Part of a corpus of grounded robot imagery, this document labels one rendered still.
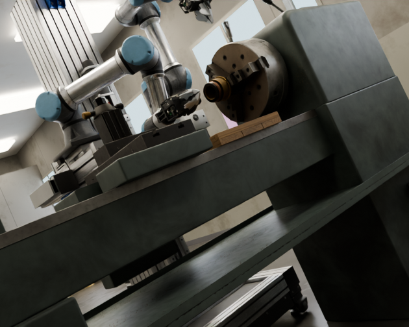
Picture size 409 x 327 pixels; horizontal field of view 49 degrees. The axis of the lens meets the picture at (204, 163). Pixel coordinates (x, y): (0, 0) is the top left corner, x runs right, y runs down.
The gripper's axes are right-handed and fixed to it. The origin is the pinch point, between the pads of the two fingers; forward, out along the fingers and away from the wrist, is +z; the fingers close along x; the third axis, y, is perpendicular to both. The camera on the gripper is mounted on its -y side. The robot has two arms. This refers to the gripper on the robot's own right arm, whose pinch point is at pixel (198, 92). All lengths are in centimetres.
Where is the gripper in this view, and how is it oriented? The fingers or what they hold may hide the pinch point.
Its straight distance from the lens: 158.3
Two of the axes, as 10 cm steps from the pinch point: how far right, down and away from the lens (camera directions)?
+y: -7.1, 3.1, -6.3
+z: 5.5, -3.0, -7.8
